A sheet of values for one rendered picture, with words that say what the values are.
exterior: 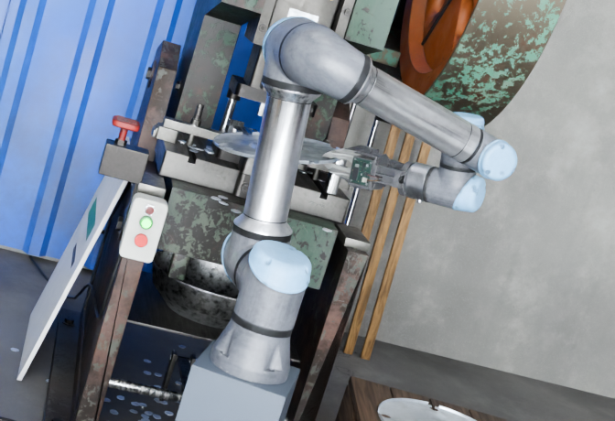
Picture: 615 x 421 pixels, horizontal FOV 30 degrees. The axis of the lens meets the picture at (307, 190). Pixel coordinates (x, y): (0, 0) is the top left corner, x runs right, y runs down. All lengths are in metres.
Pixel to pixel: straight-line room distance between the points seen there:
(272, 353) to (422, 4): 1.29
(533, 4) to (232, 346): 0.96
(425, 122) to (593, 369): 2.58
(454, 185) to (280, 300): 0.45
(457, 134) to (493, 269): 2.18
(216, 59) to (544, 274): 1.86
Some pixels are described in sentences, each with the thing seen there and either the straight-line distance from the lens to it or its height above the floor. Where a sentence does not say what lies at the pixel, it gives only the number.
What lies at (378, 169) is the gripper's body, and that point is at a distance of 2.36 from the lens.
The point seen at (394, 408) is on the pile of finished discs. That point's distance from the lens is 2.51.
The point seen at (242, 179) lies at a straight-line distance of 2.62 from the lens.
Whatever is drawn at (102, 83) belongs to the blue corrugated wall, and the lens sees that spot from 3.88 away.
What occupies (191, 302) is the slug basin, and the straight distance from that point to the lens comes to 2.73.
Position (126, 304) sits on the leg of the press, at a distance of 2.56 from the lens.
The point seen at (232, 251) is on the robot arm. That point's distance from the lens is 2.21.
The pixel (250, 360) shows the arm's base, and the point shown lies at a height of 0.49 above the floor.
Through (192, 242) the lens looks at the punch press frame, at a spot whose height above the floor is 0.53.
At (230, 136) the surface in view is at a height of 0.78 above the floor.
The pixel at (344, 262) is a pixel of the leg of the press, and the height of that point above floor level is 0.59.
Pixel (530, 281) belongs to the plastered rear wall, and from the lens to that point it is 4.34.
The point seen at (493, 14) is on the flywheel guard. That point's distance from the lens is 2.46.
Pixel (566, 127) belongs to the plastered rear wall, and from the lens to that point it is 4.24.
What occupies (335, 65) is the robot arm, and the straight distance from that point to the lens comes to 2.02.
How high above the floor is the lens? 1.16
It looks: 10 degrees down
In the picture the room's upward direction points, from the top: 17 degrees clockwise
